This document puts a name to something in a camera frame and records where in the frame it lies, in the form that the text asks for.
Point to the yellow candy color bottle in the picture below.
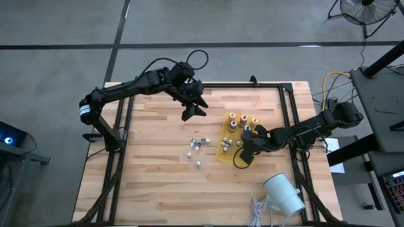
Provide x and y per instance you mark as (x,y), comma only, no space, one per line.
(232,116)

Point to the white cylindrical lamp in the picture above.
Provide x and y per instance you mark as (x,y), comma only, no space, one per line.
(282,194)

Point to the white paper sheet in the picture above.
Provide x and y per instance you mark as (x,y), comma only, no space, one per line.
(336,164)

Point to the black aluminium table frame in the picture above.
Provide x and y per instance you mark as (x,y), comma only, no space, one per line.
(236,85)

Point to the dark metal stand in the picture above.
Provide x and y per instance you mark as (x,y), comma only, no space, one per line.
(22,154)

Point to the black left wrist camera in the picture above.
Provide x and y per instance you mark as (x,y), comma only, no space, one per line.
(186,116)

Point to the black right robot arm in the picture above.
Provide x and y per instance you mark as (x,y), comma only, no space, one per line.
(315,123)

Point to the grey cart top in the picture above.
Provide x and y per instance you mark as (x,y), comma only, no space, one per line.
(385,104)

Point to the green Chefmaster candy color bottle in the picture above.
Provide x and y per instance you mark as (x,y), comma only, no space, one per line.
(247,127)

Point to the computer with blue light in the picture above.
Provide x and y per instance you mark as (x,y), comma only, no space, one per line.
(12,135)

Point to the black floor fan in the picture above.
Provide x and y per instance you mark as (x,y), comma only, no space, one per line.
(366,15)

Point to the yellow translucent plastic bin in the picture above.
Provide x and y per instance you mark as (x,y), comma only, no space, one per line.
(230,157)

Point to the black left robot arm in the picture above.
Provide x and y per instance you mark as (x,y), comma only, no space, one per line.
(126,88)

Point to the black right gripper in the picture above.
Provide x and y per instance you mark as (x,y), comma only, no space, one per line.
(254,142)

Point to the keyboard with coloured keys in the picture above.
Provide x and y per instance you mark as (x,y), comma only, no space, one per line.
(396,192)

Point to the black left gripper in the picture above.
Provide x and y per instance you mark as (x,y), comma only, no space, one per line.
(192,91)

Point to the black cart beam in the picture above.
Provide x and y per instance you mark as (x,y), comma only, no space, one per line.
(350,151)

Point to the orange candy color bottle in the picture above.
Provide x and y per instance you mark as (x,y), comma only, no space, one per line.
(254,120)

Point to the black pole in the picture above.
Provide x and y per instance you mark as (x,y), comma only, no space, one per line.
(383,60)

